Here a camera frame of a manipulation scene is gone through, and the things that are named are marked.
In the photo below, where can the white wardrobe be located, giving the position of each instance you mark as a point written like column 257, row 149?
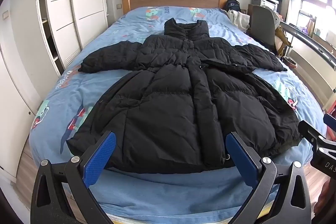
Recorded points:
column 86, row 3

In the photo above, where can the blue cartoon print duvet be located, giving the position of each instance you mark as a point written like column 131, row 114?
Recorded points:
column 78, row 87

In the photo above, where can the white cloth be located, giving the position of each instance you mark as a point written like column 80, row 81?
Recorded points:
column 239, row 19

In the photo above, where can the brown bowl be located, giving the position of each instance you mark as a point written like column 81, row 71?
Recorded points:
column 291, row 62

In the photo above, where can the yellow cloth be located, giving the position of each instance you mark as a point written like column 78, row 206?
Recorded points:
column 281, row 40

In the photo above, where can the black puffer coat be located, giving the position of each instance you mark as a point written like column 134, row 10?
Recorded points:
column 168, row 98

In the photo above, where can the black backpack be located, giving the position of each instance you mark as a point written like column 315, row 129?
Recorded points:
column 233, row 5

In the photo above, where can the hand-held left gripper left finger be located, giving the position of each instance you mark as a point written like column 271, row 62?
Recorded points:
column 101, row 158

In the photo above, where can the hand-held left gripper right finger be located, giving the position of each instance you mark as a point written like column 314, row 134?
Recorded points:
column 241, row 158

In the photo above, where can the white printer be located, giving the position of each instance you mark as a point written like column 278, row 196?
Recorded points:
column 266, row 2

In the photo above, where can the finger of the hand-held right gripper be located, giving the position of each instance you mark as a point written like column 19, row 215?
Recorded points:
column 330, row 119
column 309, row 130

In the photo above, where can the grey metal rail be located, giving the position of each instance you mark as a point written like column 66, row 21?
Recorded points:
column 307, row 39

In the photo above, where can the grey chair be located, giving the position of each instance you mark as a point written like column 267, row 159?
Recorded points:
column 262, row 24

